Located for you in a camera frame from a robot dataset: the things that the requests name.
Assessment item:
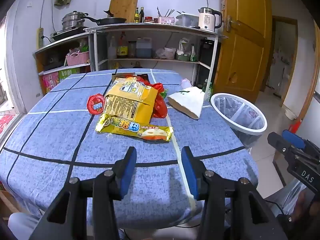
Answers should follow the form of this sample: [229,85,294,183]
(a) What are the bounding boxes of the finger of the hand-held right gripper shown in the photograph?
[282,129,320,155]
[267,132,297,157]

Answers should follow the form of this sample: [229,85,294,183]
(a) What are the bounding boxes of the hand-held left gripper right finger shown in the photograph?
[181,146,288,240]

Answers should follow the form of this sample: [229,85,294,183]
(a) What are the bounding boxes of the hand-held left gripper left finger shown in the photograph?
[29,146,137,240]

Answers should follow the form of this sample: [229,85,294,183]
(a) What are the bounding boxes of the white trash bin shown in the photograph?
[210,93,268,151]

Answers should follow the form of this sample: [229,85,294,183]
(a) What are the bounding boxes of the long yellow snack wrapper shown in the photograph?
[95,113,174,143]

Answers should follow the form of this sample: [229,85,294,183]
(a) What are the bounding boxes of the white paper bag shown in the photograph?
[167,86,204,120]

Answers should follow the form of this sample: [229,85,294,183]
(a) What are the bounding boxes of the large yellow snack bag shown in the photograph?
[103,77,159,125]

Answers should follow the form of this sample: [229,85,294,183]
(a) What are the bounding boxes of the red plastic wrapper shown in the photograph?
[149,82,168,118]

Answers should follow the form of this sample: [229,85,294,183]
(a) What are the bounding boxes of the red round jelly cup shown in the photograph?
[87,93,105,116]

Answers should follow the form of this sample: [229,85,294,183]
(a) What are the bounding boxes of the person's right hand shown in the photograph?
[293,191,313,221]

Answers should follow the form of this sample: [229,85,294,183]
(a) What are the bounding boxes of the blue checked tablecloth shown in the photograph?
[0,69,259,229]

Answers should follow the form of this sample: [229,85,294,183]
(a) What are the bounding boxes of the green bottle with white label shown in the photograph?
[203,78,213,102]

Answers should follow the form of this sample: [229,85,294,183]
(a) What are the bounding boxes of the yellow wooden door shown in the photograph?
[214,0,273,103]

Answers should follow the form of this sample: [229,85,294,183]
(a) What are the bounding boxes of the black appliance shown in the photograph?
[194,37,222,88]

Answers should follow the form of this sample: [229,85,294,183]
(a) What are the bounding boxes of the green cardboard box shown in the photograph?
[58,67,81,82]

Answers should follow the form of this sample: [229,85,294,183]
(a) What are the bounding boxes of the white metal shelf rack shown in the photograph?
[84,22,228,90]

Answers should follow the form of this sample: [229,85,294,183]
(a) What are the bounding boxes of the person's grey trousers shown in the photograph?
[8,179,310,240]

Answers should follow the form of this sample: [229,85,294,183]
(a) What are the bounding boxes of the pink cardboard box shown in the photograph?
[42,71,61,93]

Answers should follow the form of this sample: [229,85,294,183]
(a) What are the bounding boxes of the green bowl with bag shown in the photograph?
[176,38,191,62]

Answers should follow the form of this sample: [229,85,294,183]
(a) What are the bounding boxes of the white plastic bucket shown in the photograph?
[164,47,177,60]

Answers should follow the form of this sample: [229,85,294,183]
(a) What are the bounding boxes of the white plastic bottle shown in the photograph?
[108,36,118,59]

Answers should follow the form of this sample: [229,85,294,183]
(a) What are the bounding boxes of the pink plastic basket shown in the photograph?
[65,51,90,67]

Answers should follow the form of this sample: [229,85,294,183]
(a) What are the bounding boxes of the soy sauce bottle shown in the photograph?
[117,31,129,59]

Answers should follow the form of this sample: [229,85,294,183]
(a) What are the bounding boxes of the grey plastic jug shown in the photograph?
[136,37,153,58]

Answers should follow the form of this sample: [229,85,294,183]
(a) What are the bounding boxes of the red patterned mat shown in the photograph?
[0,113,16,134]

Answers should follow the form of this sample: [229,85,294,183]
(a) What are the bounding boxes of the white electric kettle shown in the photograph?
[198,7,223,33]

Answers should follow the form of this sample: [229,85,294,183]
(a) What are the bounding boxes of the low wooden shelf rack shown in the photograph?
[33,32,95,96]

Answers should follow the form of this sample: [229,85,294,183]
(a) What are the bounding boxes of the clear plastic container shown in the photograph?
[176,13,200,28]

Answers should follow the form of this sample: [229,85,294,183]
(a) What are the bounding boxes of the black induction cooker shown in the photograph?
[51,27,88,41]

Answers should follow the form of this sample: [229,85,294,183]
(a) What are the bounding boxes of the black frying pan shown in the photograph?
[84,16,127,26]

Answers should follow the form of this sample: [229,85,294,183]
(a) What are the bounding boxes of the yellow power strip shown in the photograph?
[37,27,44,50]

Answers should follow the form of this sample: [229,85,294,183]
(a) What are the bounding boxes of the steel steamer pot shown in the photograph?
[62,10,89,31]

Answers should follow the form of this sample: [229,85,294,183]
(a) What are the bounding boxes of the bunch of chopsticks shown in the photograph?
[156,6,176,18]

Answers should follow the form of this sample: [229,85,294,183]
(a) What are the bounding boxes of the bamboo cutting board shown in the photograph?
[107,0,139,23]

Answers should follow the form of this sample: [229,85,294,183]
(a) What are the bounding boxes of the metal door handle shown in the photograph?
[224,15,241,32]

